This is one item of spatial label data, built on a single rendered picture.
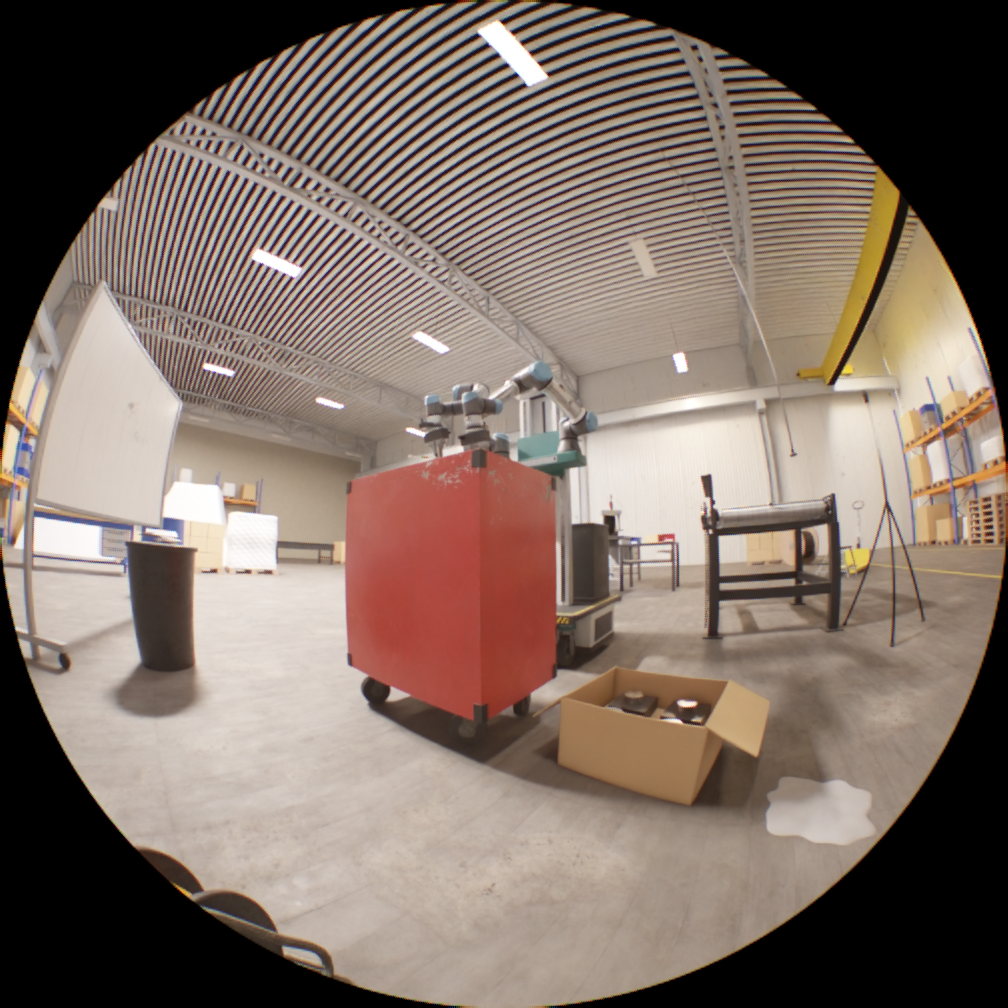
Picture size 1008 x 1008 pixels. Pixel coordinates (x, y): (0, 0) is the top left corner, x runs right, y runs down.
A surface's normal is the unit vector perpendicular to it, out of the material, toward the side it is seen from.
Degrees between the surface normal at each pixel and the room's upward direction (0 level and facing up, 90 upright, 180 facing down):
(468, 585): 90
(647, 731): 90
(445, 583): 90
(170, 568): 94
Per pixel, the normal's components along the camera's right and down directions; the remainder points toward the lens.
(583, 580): -0.58, -0.11
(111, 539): 0.95, -0.05
